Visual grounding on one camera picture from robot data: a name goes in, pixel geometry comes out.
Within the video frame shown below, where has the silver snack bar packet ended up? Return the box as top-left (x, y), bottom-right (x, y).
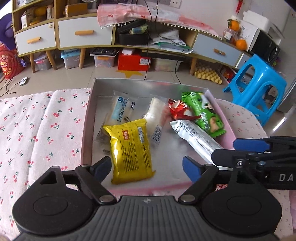
top-left (166, 120), bottom-right (235, 165)

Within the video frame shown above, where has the green cartoon snack packet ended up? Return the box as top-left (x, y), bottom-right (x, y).
top-left (182, 92), bottom-right (226, 138)

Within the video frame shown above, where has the yellow snack packet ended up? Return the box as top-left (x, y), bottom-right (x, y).
top-left (103, 118), bottom-right (155, 185)

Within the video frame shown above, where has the red candy snack packet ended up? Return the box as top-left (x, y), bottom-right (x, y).
top-left (168, 99), bottom-right (201, 121)

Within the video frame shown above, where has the blue plastic stool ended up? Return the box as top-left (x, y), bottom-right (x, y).
top-left (223, 55), bottom-right (287, 126)

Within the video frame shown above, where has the cherry print pink blanket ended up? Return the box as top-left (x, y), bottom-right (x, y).
top-left (0, 88), bottom-right (295, 240)

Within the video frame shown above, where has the pink shallow cardboard box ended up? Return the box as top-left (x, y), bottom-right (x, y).
top-left (81, 78), bottom-right (236, 197)

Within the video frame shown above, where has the white clear bread packet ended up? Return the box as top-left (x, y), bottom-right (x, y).
top-left (143, 96), bottom-right (170, 144)

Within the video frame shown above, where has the blue white clear snack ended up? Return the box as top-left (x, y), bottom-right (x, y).
top-left (106, 91), bottom-right (138, 125)

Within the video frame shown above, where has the yellow egg tray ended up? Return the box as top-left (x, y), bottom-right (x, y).
top-left (194, 66), bottom-right (222, 85)

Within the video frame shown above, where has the black microwave oven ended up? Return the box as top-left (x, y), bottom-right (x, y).
top-left (239, 20), bottom-right (280, 65)

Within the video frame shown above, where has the orange fruit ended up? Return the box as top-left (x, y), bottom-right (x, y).
top-left (228, 19), bottom-right (240, 32)
top-left (235, 39), bottom-right (248, 51)

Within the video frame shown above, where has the light blue drawer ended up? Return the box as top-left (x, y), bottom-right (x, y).
top-left (193, 34), bottom-right (242, 67)

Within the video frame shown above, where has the clear storage bin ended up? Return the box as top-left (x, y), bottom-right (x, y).
top-left (152, 58), bottom-right (183, 72)

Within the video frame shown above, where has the bin with black tray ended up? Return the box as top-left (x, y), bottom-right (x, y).
top-left (89, 47), bottom-right (119, 67)

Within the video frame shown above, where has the blue lid storage bin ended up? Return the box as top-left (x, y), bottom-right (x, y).
top-left (61, 49), bottom-right (80, 69)

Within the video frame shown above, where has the red cardboard box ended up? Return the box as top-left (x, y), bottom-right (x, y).
top-left (117, 52), bottom-right (151, 71)

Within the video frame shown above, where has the stack of papers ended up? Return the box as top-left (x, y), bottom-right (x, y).
top-left (148, 29), bottom-right (193, 54)

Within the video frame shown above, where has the red round gift bag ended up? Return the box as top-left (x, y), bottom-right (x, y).
top-left (0, 43), bottom-right (24, 79)

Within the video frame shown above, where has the black open case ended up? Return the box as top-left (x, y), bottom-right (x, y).
top-left (116, 19), bottom-right (150, 45)

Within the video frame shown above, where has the middle white drawer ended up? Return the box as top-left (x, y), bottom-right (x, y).
top-left (58, 17), bottom-right (112, 49)

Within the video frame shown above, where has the white drawer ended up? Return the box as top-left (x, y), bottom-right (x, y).
top-left (58, 17), bottom-right (112, 49)
top-left (15, 23), bottom-right (56, 55)

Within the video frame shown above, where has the left white drawer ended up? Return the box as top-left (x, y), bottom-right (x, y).
top-left (15, 23), bottom-right (56, 55)

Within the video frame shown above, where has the wooden tv cabinet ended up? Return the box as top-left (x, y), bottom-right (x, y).
top-left (12, 1), bottom-right (250, 69)

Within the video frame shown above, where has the purple hat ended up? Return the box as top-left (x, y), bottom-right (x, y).
top-left (0, 13), bottom-right (16, 50)

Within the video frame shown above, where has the pink cherry cloth cover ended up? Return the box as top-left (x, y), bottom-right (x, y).
top-left (97, 4), bottom-right (222, 40)

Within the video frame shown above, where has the brown cardboard box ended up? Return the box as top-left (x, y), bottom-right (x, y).
top-left (65, 3), bottom-right (88, 18)

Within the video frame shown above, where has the black power cable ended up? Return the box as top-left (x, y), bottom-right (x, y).
top-left (143, 0), bottom-right (186, 84)

